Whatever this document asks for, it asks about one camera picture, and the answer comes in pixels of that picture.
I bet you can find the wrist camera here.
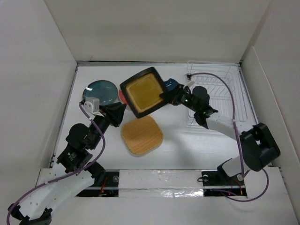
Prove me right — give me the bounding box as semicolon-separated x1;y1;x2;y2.
83;97;100;113
184;73;195;88

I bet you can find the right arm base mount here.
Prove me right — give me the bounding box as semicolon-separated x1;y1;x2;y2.
197;171;247;197

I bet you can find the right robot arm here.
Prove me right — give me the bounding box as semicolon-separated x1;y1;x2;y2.
160;85;281;184

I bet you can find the red teal floral plate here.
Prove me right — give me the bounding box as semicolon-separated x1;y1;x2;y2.
118;90;128;105

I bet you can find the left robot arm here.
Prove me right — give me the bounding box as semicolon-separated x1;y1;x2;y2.
6;102;126;225

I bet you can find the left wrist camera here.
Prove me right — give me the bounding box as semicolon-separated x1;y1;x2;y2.
83;97;100;113

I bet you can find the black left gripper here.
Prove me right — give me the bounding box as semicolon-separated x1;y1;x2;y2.
90;101;127;149

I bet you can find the black yellow square plate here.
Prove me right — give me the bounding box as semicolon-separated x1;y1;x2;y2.
120;67;167;118

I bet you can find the teal round glass plate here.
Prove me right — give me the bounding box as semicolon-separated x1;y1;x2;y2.
82;80;118;105

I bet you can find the white wire dish rack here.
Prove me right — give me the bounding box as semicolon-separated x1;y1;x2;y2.
187;60;255;124

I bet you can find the dark blue leaf plate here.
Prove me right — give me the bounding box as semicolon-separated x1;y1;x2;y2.
164;78;183;93

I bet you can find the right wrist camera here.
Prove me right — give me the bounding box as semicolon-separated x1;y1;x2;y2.
184;73;195;88

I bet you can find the orange woven square plate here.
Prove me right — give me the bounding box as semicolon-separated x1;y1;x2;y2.
121;116;164;155

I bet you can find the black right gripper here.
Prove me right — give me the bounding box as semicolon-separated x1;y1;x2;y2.
159;83;199;113

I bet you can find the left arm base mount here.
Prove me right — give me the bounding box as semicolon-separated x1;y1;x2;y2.
77;170;120;197

